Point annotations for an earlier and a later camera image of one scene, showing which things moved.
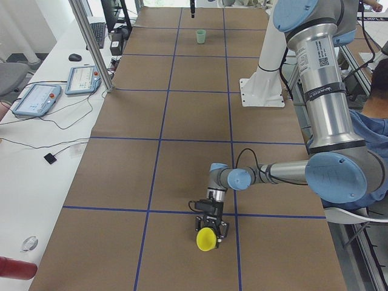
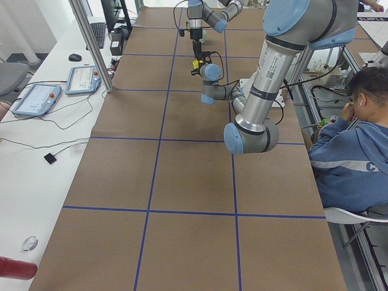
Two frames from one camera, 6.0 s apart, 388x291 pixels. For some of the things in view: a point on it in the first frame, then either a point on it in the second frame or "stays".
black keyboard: [99, 29] stays
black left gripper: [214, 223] → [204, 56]
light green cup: [200, 36] stays
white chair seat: [336, 215] stays
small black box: [116, 46] stays
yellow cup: [206, 239] → [196, 64]
